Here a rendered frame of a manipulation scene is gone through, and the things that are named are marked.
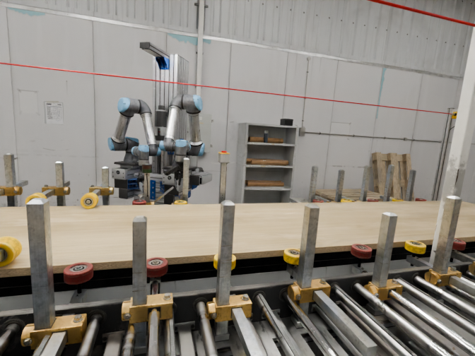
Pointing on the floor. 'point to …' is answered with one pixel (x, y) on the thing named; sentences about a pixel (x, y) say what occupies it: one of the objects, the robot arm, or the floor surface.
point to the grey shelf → (244, 196)
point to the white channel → (459, 141)
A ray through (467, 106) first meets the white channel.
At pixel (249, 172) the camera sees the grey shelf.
